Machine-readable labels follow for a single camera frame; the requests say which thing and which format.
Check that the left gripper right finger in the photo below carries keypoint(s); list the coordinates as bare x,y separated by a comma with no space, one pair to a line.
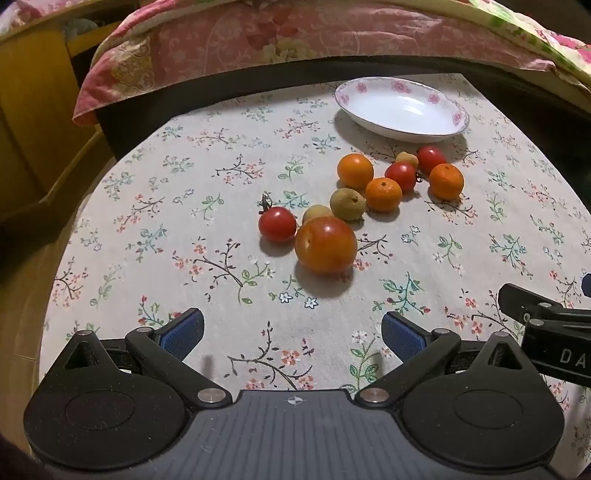
424,356

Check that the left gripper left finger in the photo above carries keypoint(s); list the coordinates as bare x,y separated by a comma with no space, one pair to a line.
161,352

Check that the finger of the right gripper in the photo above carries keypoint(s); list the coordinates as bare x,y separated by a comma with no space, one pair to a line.
517,302

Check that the large red orange tomato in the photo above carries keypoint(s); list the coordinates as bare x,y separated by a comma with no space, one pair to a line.
326,245

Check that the large orange mandarin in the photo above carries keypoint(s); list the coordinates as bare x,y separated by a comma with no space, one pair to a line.
446,182

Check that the small dimpled orange mandarin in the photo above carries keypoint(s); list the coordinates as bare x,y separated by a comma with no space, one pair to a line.
383,195

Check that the tan brown round fruit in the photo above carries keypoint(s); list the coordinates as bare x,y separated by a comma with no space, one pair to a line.
347,204

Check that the small tan longan fruit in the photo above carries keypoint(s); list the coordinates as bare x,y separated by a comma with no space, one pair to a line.
316,211

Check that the small red tomato with stem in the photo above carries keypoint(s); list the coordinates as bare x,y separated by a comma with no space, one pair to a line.
276,223

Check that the red cherry tomato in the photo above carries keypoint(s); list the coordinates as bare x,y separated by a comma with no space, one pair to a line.
404,174
430,157

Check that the smooth orange round fruit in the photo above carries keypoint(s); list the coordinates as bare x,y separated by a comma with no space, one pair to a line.
355,171

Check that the floral white tablecloth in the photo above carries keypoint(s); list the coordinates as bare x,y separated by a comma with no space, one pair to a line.
173,225

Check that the yellow wooden cabinet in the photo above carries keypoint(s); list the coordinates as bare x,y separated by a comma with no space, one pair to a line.
46,50

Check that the white plate with pink roses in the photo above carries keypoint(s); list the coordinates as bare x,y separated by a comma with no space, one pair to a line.
402,109

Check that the green yellow patterned blanket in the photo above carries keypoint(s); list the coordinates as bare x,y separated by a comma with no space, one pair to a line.
568,54

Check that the pink floral quilt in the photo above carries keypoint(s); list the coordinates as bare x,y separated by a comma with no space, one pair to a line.
167,42

